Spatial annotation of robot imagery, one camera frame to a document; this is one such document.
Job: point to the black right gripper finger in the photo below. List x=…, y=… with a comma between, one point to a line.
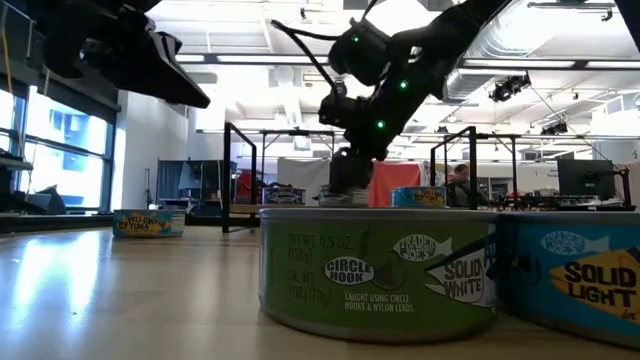
x=361, y=175
x=340, y=175

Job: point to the white hanging cloth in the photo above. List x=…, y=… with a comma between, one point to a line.
x=305, y=172

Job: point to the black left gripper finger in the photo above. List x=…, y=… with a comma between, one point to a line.
x=170, y=82

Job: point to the cluttered background workbench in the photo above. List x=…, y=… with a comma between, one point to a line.
x=575, y=202

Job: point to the person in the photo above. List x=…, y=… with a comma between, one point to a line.
x=462, y=187

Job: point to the black background table frame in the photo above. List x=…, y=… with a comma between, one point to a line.
x=300, y=133

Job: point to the green tuna can gold lid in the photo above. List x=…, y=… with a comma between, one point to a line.
x=357, y=199

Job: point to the large window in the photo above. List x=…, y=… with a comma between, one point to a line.
x=65, y=165

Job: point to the black aluminium table frame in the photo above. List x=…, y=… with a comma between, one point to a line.
x=50, y=223

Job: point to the orange hanging cloth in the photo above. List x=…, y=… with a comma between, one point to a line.
x=395, y=177

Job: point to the black background monitor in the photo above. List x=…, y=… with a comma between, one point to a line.
x=587, y=180

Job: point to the green tuna can silver lid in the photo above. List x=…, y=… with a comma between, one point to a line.
x=350, y=280

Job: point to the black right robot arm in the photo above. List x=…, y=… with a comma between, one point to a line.
x=425, y=50

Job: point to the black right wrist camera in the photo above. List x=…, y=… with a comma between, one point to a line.
x=337, y=111

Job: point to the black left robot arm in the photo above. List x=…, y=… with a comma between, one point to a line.
x=75, y=30

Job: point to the light blue yellowfin tuna can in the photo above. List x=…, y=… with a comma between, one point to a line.
x=147, y=224
x=419, y=197
x=575, y=300

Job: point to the red cloth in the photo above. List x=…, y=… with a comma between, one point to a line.
x=244, y=186

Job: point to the large silver ventilation duct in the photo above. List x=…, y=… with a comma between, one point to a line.
x=510, y=35

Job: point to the dark blue skipjack tuna can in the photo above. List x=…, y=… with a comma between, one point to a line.
x=283, y=196

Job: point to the dark blue partition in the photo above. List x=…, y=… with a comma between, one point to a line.
x=190, y=185

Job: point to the black ceiling stage light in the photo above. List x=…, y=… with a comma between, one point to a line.
x=555, y=128
x=510, y=86

